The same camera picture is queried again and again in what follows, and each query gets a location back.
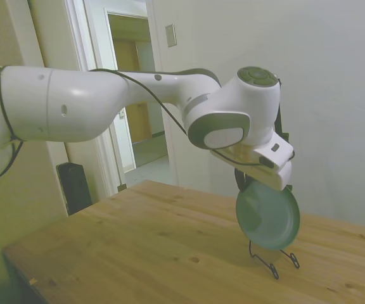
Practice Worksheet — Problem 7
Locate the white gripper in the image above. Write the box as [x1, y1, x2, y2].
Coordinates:
[209, 130, 295, 193]

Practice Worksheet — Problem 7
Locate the green round plate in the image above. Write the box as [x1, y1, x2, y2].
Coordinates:
[235, 179, 302, 251]

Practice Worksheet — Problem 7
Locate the wooden hallway door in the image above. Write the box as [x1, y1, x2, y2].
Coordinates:
[112, 39, 154, 144]

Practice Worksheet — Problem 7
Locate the black rectangular case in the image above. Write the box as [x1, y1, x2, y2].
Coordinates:
[56, 161, 94, 217]

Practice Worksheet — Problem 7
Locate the black wire plate stand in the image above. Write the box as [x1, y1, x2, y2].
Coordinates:
[248, 239, 301, 281]

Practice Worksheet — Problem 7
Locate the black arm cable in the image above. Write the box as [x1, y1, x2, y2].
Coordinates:
[89, 68, 296, 167]

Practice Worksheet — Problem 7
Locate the grey wall switch plate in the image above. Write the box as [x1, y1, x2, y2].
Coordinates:
[164, 23, 177, 49]

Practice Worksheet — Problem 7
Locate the white door frame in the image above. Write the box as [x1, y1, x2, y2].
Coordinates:
[63, 0, 181, 198]

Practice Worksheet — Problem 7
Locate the black strap around arm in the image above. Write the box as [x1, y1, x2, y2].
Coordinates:
[0, 61, 25, 180]

